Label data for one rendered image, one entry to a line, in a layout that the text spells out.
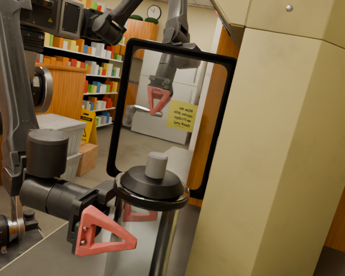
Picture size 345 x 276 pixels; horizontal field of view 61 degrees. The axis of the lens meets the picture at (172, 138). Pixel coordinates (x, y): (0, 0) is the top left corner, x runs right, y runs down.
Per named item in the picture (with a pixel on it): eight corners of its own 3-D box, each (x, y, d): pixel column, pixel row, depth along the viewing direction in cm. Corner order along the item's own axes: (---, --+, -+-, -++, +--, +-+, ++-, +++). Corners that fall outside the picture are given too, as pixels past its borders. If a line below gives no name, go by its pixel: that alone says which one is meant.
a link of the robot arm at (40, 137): (50, 175, 56) (0, 182, 50) (55, 118, 53) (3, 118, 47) (79, 204, 49) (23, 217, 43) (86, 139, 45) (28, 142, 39)
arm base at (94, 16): (101, 41, 132) (104, 13, 129) (110, 42, 127) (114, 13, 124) (83, 36, 126) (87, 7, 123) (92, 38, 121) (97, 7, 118)
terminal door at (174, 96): (205, 201, 83) (241, 58, 74) (104, 175, 86) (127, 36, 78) (206, 200, 84) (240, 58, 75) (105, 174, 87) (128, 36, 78)
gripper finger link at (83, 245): (153, 206, 42) (96, 188, 44) (134, 228, 35) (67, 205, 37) (145, 247, 44) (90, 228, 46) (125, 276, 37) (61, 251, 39)
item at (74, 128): (84, 153, 302) (88, 122, 295) (44, 168, 245) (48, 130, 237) (50, 143, 311) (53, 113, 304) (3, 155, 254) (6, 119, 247)
